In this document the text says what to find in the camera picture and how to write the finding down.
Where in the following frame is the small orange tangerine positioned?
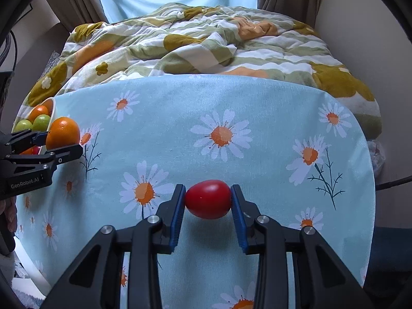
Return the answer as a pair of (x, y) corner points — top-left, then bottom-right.
(20, 147), (35, 155)

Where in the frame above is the large green apple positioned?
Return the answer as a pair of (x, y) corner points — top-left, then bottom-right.
(13, 119), (33, 132)

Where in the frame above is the large orange mandarin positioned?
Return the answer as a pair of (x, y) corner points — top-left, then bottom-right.
(45, 116), (80, 150)

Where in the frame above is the small green apple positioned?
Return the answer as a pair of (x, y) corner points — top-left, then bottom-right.
(32, 114), (50, 132)

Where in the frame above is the person's left hand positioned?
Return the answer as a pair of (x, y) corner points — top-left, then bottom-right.
(0, 197), (18, 233)

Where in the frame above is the cream duck bowl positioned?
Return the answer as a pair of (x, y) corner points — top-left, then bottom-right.
(13, 98), (55, 155)

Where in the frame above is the grey bed headboard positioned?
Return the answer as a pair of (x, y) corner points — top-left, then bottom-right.
(1, 23), (69, 132)

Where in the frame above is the blue daisy tablecloth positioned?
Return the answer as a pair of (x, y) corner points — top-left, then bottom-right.
(18, 75), (375, 308)

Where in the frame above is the white plastic bag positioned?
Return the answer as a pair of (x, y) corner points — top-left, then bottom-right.
(367, 140), (386, 178)

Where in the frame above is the left grey curtain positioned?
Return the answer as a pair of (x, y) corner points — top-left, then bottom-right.
(46, 0), (108, 32)

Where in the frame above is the green floral striped duvet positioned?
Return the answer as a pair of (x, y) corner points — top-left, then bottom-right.
(16, 3), (382, 140)

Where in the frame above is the black cable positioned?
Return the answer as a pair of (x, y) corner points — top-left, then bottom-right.
(374, 174), (412, 191)

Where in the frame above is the framed wall picture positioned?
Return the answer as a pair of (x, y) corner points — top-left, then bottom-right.
(17, 4), (33, 22)

